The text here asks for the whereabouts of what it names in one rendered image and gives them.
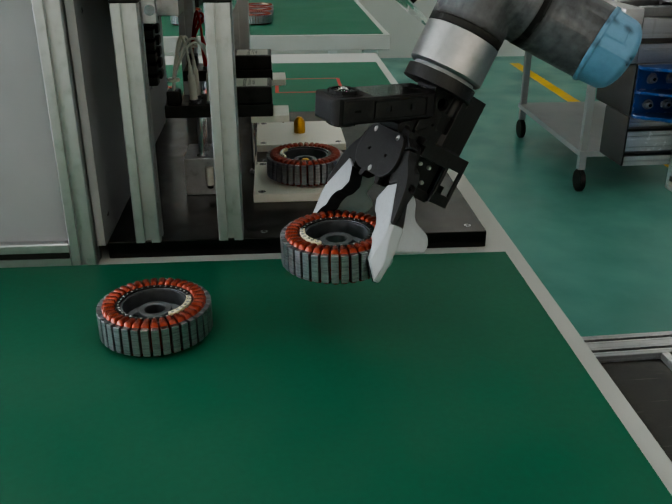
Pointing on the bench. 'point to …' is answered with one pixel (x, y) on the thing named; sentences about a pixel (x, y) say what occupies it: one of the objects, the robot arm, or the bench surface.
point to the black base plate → (460, 225)
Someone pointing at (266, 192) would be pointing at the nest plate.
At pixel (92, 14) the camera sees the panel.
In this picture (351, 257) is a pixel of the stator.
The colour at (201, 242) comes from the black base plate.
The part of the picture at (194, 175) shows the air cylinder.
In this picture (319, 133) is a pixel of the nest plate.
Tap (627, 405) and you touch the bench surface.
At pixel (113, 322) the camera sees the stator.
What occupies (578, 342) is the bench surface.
